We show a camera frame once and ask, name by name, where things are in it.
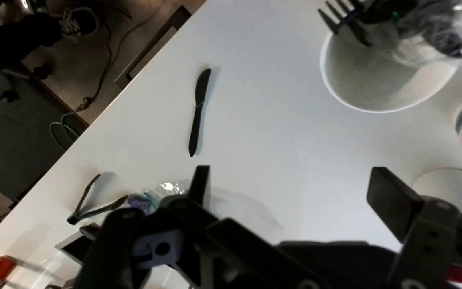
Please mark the black plastic knife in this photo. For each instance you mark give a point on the black plastic knife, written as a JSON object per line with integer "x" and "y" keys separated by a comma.
{"x": 200, "y": 97}

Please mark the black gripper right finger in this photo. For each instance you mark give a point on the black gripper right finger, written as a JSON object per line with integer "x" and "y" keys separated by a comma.
{"x": 394, "y": 200}

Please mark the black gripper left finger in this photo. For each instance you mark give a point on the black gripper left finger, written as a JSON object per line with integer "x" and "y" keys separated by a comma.
{"x": 200, "y": 183}

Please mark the patterned paper cup with cutlery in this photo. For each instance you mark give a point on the patterned paper cup with cutlery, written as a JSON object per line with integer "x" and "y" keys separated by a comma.
{"x": 367, "y": 80}

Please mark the black plastic cutlery bundle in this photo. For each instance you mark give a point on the black plastic cutlery bundle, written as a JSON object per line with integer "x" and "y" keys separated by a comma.
{"x": 400, "y": 24}

